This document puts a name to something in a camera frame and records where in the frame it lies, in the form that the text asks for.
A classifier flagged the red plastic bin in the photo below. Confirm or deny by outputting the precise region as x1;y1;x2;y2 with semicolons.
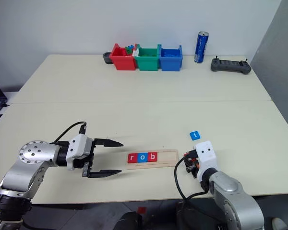
109;43;137;71

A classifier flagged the dark grey bowl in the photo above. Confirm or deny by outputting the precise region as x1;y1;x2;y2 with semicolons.
102;51;114;65

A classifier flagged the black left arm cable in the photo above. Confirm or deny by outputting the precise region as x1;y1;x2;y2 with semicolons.
50;121;88;145

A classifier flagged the grey remote controller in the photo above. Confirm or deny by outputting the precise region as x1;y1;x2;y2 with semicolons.
210;56;252;76

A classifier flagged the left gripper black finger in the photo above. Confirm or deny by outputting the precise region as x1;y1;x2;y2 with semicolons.
82;162;123;179
94;137;124;148

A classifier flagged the blue plastic bin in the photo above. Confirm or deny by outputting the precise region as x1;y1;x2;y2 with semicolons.
157;44;184;72

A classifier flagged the grey partition panel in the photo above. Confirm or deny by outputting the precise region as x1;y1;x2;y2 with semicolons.
249;0;288;142

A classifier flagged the light grey shoe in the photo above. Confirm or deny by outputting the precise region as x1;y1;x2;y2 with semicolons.
271;216;288;230

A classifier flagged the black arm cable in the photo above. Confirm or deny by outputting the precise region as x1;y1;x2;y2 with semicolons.
174;156;210;200
50;121;88;145

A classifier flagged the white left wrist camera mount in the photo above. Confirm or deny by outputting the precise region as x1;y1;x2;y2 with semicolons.
66;134;95;171

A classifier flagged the blue drink can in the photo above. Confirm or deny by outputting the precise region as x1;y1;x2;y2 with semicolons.
193;31;209;64

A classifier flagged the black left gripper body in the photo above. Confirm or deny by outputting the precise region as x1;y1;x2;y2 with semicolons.
72;138;98;169

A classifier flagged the blue letter tile t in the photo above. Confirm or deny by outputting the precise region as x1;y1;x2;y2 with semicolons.
189;130;202;141

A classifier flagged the wooden letter tray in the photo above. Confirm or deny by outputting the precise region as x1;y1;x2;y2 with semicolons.
125;149;179;171

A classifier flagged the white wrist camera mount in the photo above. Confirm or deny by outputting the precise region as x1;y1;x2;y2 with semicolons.
193;140;218;179
66;134;95;171

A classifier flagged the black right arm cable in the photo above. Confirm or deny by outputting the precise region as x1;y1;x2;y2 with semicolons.
174;156;210;200

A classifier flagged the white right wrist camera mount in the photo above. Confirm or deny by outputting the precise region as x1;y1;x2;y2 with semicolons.
193;140;218;179

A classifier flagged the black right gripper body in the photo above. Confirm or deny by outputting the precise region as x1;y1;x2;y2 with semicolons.
183;149;203;179

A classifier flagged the green plastic bin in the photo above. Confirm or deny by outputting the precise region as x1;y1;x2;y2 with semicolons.
133;44;160;72

